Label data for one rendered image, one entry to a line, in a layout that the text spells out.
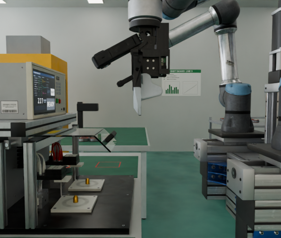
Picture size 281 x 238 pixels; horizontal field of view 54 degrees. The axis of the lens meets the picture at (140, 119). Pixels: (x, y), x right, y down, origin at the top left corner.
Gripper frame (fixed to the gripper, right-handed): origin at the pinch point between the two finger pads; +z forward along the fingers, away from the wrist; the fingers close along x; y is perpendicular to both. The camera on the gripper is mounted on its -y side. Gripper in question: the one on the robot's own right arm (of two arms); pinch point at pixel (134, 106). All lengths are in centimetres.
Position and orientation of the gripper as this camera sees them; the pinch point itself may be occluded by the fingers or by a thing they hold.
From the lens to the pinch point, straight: 151.3
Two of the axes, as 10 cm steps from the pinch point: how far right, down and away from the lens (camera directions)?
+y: 10.0, 0.0, 0.2
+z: 0.0, 10.0, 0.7
